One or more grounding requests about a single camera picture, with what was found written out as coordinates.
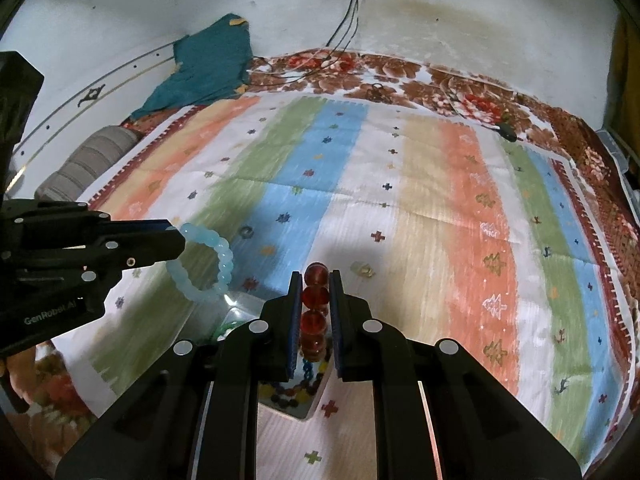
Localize striped colourful cloth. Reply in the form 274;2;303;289
54;93;634;469

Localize light blue bead bracelet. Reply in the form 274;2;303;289
166;222;236;305

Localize silver metal tin box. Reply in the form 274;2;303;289
214;286;332;420

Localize teal cloth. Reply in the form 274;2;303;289
130;13;253;119

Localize green jade bangle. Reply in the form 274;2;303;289
212;320;245;341

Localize multicolour bead bracelet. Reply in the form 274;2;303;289
258;343;329;410

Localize small black device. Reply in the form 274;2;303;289
497;122;518;142

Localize grey striped pillow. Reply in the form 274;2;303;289
34;126;143;202

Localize floral brown bedsheet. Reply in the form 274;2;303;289
0;49;640;461

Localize black cables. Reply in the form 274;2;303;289
324;0;364;57

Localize white headboard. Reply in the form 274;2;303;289
6;37;175;197

